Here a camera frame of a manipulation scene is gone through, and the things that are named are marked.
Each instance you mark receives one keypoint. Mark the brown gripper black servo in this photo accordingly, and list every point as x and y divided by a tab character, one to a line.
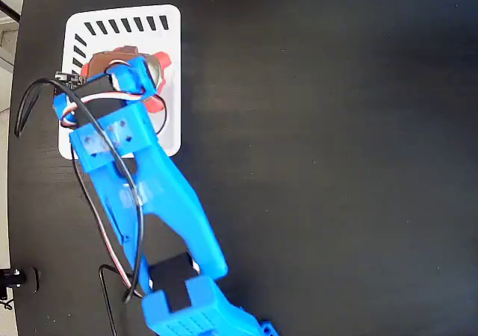
135	75

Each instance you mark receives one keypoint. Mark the red turtle toy grey shell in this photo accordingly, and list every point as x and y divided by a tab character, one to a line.
164	58

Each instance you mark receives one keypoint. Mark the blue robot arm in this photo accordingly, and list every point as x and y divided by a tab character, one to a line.
168	201

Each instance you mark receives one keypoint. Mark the white plastic tray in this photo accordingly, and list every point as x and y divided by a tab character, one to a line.
164	33

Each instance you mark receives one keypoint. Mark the black bar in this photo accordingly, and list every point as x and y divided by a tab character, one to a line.
9	10

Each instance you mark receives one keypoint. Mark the black table clamp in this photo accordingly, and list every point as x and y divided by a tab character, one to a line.
22	279

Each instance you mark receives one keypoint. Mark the bare camera circuit board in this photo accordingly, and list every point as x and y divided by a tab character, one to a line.
71	80

